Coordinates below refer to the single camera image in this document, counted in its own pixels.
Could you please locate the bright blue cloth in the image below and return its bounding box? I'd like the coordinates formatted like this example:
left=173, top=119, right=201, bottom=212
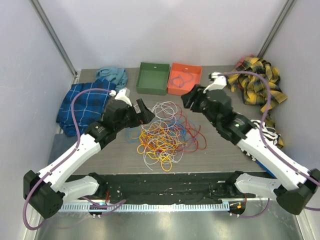
left=255, top=160, right=276, bottom=178

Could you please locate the pink cloth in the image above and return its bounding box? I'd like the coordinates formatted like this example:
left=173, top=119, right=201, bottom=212
left=235, top=54, right=256, bottom=68

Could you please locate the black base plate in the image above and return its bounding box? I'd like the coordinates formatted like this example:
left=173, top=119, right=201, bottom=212
left=67, top=171, right=256, bottom=205

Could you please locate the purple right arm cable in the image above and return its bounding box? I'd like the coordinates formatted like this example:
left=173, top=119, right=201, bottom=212
left=217, top=71, right=320, bottom=218

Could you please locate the yellow wire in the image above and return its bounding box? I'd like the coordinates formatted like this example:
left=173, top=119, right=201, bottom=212
left=136, top=123, right=188, bottom=172

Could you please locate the blue wire in orange bin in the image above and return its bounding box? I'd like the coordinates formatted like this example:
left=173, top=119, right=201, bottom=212
left=170, top=71, right=195, bottom=88

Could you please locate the orange plastic bin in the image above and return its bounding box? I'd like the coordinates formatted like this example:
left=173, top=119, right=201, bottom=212
left=167, top=62, right=203, bottom=96

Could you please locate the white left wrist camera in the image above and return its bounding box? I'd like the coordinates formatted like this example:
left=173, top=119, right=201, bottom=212
left=109, top=87, right=132, bottom=106

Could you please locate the red wire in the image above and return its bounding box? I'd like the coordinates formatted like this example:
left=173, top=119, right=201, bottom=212
left=159, top=109, right=208, bottom=153

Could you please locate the white wire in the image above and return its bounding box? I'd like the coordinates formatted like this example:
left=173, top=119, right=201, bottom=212
left=124, top=100, right=187, bottom=171

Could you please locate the black white striped cloth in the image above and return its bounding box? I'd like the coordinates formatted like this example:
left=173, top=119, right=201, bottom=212
left=251, top=119, right=284, bottom=149

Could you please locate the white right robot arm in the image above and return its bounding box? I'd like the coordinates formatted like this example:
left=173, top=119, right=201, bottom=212
left=181, top=84, right=320, bottom=215

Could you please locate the white slotted cable duct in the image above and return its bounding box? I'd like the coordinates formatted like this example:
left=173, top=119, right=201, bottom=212
left=59, top=202, right=230, bottom=214

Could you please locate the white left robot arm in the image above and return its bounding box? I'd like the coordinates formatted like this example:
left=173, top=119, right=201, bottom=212
left=23, top=99, right=155, bottom=219

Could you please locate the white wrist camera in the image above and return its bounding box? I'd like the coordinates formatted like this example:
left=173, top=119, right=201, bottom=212
left=109, top=87, right=132, bottom=106
left=205, top=72, right=228, bottom=91

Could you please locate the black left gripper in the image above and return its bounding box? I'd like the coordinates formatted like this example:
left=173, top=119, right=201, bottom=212
left=114, top=98, right=154, bottom=132

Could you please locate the yellow plaid cloth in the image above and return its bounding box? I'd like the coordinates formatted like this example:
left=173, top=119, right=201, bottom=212
left=222, top=56, right=288, bottom=148

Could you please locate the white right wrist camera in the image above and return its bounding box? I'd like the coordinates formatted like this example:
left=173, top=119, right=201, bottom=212
left=205, top=72, right=228, bottom=91

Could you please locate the green plastic bin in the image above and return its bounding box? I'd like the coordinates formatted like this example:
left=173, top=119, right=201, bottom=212
left=136, top=62, right=170, bottom=96

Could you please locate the light blue cloth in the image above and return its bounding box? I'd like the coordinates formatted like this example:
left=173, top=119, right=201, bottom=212
left=95, top=67, right=129, bottom=92

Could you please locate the grey blue folded cloth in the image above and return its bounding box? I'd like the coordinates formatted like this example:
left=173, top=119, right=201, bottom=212
left=47, top=134, right=65, bottom=164

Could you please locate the blue plaid cloth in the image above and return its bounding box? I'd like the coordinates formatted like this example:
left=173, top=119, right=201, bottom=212
left=56, top=77, right=116, bottom=137

